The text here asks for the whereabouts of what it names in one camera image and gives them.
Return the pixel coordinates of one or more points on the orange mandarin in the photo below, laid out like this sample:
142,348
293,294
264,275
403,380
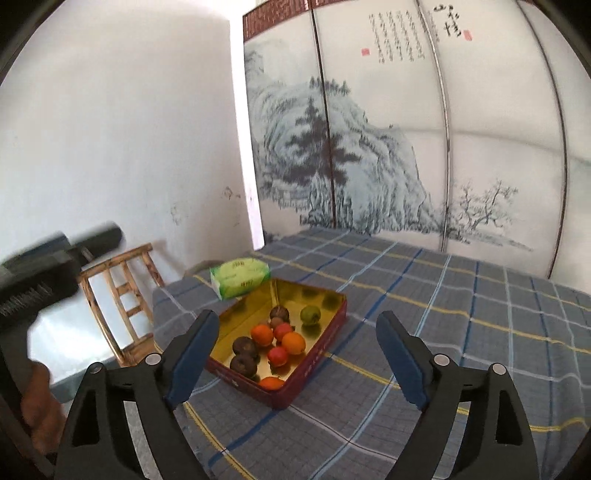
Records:
271,383
293,343
262,334

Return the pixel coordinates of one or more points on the wooden bamboo chair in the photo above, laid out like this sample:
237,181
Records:
124,295

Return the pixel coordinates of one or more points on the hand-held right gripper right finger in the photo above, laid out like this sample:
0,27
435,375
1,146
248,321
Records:
401,355

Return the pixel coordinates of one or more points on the red persimmon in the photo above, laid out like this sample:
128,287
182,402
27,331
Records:
278,355
283,330

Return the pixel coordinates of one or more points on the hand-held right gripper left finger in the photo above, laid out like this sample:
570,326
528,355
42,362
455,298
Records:
194,355

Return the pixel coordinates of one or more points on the red tin box gold interior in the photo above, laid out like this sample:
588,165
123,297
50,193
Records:
318,364

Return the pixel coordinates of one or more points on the dark brown passionfruit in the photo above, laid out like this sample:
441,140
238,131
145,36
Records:
279,314
244,345
241,363

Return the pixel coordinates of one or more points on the green tissue packet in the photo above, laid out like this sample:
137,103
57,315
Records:
240,277

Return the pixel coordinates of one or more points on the landscape painted folding screen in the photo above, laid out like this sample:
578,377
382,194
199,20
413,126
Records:
392,138

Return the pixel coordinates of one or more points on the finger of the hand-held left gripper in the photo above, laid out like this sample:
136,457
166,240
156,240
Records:
99,239

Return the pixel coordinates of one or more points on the green lime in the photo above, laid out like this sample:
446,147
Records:
310,315

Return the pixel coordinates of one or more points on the grey plaid tablecloth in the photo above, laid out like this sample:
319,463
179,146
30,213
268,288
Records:
461,332

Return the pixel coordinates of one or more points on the person's left hand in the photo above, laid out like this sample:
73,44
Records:
44,410

